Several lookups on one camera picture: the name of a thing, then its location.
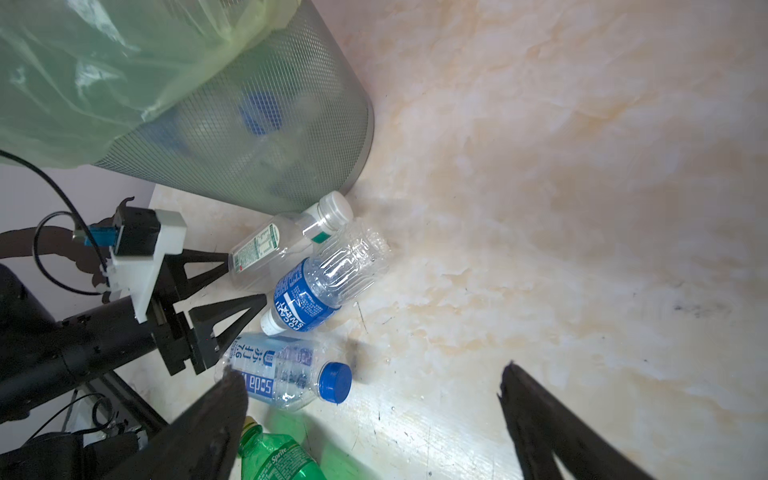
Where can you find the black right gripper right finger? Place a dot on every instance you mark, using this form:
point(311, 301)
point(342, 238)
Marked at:
point(547, 435)

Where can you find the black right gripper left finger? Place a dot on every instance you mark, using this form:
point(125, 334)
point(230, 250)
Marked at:
point(200, 444)

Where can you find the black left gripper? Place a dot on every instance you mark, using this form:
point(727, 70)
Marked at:
point(110, 336)

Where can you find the clear bottle green white label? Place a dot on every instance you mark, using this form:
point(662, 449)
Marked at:
point(277, 246)

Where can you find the clear bottle blue text label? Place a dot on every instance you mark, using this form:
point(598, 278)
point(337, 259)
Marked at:
point(288, 372)

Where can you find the Pocari Sweat clear bottle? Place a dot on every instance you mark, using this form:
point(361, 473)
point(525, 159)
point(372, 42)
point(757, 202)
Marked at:
point(343, 267)

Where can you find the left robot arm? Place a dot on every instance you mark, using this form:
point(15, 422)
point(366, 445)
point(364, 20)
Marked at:
point(42, 358)

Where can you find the grey mesh waste bin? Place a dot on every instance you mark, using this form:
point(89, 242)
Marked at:
point(285, 123)

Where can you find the green plastic bin liner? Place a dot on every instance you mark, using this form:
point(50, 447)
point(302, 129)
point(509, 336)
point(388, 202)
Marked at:
point(78, 75)

